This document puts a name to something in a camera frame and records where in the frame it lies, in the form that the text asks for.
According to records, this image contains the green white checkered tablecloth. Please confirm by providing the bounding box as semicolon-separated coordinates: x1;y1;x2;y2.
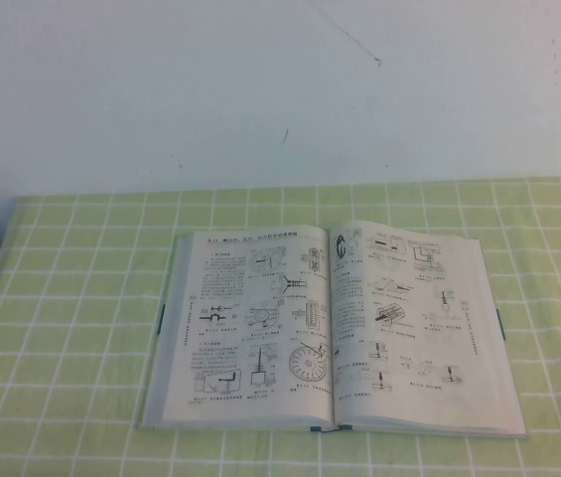
0;174;561;477

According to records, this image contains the hardcover technical book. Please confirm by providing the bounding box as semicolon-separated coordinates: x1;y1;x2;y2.
135;221;532;441

